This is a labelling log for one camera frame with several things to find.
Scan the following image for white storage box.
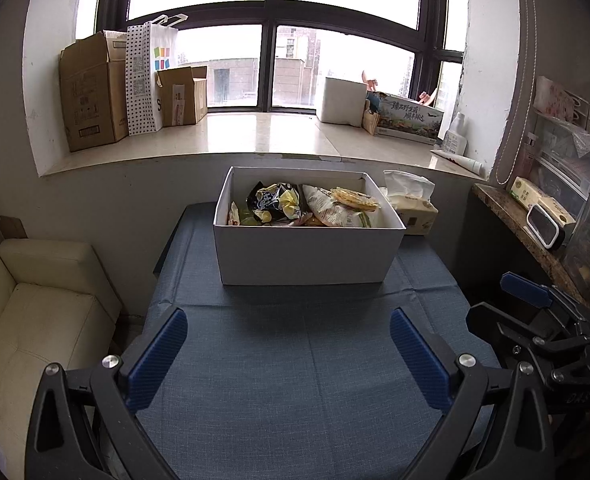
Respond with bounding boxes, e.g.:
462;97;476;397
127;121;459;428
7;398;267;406
212;166;407;287

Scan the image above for landscape printed gift box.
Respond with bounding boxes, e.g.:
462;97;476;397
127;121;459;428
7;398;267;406
366;91;446;142

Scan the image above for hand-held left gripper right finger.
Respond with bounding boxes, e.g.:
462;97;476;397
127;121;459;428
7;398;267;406
390;307;556;480

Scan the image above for yellow-green snack packet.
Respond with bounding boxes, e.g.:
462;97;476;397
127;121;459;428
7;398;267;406
247;182;302;224

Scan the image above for clear plastic storage drawers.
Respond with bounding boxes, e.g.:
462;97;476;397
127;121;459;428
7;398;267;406
522;110;590;212

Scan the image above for white container dark window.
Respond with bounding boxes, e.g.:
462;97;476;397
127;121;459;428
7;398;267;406
526;203;567;251

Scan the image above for polka dot paper bag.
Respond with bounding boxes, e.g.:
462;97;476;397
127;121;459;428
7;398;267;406
125;14;189;137

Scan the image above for pink patterned pouch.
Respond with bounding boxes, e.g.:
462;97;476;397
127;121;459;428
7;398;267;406
534;76;576;122

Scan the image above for beige tissue pack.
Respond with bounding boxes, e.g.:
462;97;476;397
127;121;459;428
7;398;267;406
384;170;440;237

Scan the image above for white plastic bottle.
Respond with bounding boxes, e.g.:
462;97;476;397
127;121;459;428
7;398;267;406
442;112;468;157

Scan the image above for green white tissue pack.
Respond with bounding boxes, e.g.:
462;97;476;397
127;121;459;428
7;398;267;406
507;177;576;227

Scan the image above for black window frame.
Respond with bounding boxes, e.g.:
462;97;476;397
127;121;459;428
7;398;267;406
95;0;469;112

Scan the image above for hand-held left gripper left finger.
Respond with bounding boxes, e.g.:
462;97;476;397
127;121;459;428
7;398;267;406
24;307;188;480

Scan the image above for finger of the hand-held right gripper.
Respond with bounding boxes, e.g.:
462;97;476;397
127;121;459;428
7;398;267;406
466;301;542;357
500;271;590;322

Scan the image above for open small cardboard box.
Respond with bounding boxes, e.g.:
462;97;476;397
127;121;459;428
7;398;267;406
156;66;209;127

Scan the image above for white tube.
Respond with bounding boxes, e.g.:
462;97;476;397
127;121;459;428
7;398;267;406
430;149;488;177

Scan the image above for white foam box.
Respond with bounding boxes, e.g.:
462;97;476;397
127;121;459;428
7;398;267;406
316;76;369;127

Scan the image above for cream sofa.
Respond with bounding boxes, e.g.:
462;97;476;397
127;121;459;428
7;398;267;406
0;210;122;480

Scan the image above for brown stone side counter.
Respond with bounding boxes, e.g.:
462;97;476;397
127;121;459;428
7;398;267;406
472;182;590;312

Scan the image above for cardboard scrap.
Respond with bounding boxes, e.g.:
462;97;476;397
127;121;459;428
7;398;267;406
0;215;29;241

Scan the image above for round rice cracker packet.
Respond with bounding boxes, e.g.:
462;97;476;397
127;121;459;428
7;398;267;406
331;187;380;212

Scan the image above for blue tablecloth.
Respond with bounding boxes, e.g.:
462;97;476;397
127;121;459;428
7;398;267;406
140;202;502;480

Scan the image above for tall cardboard box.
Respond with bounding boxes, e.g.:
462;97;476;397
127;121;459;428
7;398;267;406
58;31;130;153

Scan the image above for small brown carton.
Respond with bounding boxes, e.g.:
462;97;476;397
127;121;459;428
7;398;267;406
362;102;381;136

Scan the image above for stone window sill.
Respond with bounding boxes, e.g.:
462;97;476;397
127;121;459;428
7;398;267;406
40;110;492;179

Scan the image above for green white cracker packet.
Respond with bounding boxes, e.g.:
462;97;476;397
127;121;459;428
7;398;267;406
302;185;372;227

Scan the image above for grey hanging strap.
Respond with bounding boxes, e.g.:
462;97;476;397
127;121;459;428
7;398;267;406
491;0;536;187

